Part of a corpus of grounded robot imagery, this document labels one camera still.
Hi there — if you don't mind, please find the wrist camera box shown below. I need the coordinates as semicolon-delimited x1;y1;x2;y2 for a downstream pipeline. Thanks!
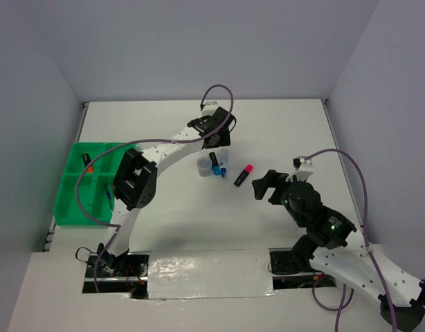
291;156;314;181
200;101;219;116

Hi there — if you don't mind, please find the clear glue bottle blue cap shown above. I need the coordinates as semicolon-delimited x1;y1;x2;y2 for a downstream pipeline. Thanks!
219;149;229;179

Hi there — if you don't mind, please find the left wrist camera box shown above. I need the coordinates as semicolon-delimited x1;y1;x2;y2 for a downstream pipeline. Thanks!
200;101;219;116

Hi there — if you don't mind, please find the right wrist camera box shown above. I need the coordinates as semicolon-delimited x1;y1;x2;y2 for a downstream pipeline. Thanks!
291;156;314;181

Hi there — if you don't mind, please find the pink-capped black highlighter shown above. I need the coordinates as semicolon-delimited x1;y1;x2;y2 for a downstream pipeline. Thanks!
233;164;253;187

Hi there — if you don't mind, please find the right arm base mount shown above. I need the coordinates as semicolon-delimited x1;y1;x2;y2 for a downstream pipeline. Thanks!
267;248;323;291

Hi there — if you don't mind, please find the clear jar of paperclips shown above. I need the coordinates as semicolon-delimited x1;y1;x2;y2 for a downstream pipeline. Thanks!
197;156;213;177

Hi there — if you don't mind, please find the green four-compartment plastic bin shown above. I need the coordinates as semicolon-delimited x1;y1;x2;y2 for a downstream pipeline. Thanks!
53;142;130;228

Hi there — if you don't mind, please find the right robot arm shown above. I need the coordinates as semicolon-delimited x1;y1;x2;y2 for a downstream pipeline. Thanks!
252;169;425;331

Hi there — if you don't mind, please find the orange-capped black highlighter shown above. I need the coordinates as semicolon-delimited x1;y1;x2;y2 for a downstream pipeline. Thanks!
82;153;94;174

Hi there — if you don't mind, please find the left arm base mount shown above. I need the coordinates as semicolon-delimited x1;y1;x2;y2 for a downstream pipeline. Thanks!
75;247;150;299

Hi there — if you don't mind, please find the blue-capped black highlighter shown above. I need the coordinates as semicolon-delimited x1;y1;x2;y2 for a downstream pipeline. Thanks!
208;152;221;176

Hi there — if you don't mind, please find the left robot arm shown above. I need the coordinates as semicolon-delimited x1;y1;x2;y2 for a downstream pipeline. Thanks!
97;107;236;276

